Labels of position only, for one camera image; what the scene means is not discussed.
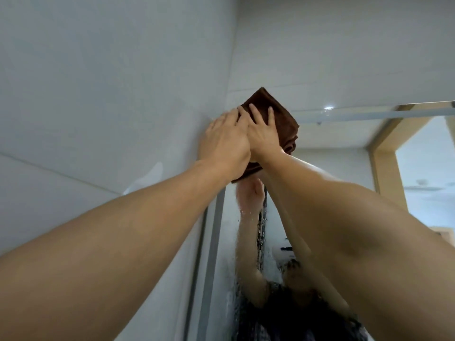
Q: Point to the wall mirror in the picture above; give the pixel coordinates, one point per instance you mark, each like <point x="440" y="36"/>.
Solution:
<point x="355" y="145"/>

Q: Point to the brown microfibre cloth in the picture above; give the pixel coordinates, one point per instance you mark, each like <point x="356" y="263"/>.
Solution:
<point x="284" y="120"/>

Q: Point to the person's right hand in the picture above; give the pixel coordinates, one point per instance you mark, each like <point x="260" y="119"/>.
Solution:
<point x="264" y="138"/>

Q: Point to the person's left forearm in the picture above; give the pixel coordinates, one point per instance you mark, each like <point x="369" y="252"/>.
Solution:
<point x="106" y="252"/>

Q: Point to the person's left hand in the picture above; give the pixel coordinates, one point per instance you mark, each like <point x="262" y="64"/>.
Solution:
<point x="227" y="145"/>

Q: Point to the person's right forearm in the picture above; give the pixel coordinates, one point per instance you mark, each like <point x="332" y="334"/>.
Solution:
<point x="355" y="245"/>

